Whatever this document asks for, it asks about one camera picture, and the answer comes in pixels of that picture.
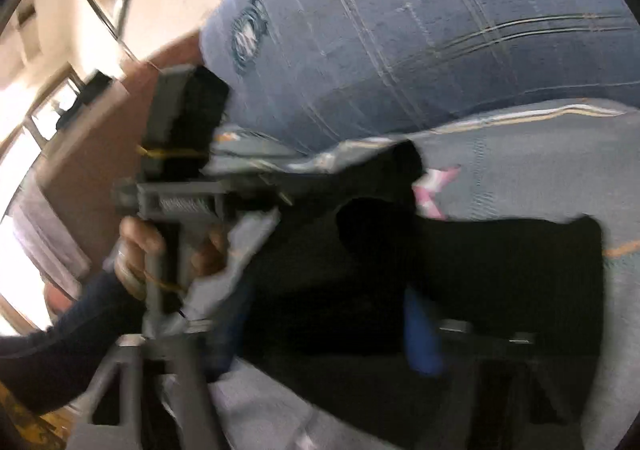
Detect person's left hand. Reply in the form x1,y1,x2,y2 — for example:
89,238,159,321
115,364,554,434
114,217,229,301

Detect brown headboard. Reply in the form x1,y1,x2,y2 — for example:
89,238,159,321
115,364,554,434
36,27,212,303

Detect light curtain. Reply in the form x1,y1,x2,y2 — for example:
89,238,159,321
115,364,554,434
9,187,92,301

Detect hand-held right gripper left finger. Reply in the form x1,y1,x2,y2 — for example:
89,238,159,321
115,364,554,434
66,279,252,450

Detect window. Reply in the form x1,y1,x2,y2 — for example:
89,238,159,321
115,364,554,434
0,64,96,231

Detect blue plaid pillow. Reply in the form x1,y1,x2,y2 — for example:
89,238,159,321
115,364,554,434
199,0,640,157

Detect grey plaid star bed sheet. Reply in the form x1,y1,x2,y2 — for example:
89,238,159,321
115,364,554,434
182,97,640,450

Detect dark object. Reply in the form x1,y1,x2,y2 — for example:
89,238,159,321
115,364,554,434
54,71,115,129

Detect person's left forearm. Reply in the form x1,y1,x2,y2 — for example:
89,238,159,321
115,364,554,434
0,270,147,417

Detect black pants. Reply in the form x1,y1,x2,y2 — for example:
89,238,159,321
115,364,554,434
227,139,604,450

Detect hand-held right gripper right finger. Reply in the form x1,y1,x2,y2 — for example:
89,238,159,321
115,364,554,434
401,286,587,450

